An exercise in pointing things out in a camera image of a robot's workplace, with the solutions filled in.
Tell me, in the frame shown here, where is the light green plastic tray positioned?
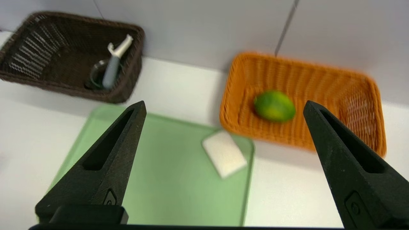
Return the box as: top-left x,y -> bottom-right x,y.
38,105 -> 255,227

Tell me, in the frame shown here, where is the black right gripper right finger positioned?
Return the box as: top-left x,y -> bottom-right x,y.
303,100 -> 409,230

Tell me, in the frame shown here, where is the white soap bar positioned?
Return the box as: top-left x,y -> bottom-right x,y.
202,130 -> 248,179

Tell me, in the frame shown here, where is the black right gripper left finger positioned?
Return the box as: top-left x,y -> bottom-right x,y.
35,101 -> 147,221

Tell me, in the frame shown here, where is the green lime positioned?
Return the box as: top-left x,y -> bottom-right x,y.
254,90 -> 296,122

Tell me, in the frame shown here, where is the dark brown wicker basket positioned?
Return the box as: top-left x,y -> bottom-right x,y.
0,11 -> 145,104

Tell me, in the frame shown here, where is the glass cup with black handle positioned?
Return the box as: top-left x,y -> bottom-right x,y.
86,59 -> 123,90

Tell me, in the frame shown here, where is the orange wicker basket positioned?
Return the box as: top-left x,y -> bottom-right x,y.
219,52 -> 387,157

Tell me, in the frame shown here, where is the white peeler with gray handle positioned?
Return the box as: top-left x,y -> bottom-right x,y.
102,34 -> 134,90

